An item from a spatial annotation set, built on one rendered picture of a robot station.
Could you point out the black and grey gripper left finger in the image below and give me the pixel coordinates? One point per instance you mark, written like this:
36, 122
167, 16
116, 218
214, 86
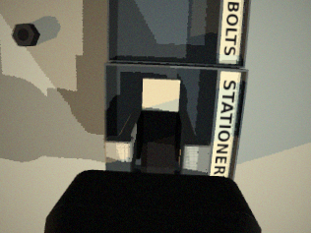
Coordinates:
122, 151

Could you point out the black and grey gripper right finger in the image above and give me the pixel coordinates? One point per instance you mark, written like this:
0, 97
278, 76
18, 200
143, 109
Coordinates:
193, 154

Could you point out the black rack of three bins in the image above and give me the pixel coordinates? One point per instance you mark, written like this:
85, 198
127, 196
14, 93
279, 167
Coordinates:
179, 35

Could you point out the black hex nut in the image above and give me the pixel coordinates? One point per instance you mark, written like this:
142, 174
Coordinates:
26, 35

